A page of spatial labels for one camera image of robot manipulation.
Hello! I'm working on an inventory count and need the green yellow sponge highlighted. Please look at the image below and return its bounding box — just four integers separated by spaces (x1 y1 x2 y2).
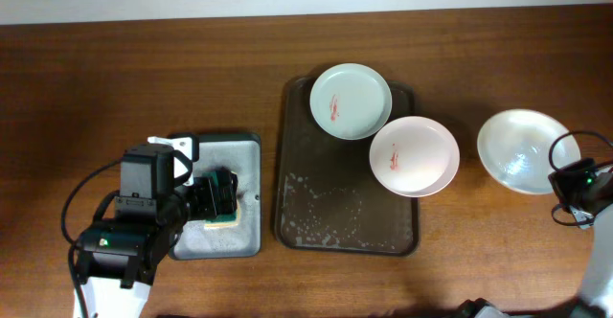
204 168 238 225

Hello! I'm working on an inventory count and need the pale green plate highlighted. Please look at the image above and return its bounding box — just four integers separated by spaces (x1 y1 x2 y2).
309 63 393 140

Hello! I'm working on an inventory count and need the white bowl plate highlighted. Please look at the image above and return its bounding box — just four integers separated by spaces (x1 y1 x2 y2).
477 109 581 194

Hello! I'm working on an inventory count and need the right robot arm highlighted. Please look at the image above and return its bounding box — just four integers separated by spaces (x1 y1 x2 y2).
536 158 612 318

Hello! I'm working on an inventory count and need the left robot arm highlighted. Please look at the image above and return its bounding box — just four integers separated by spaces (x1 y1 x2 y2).
68 135 238 317

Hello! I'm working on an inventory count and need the small grey metal tray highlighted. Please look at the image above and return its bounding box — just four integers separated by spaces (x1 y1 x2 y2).
170 133 261 261

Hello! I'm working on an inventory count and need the large brown serving tray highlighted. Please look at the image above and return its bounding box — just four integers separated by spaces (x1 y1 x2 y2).
274 77 420 257

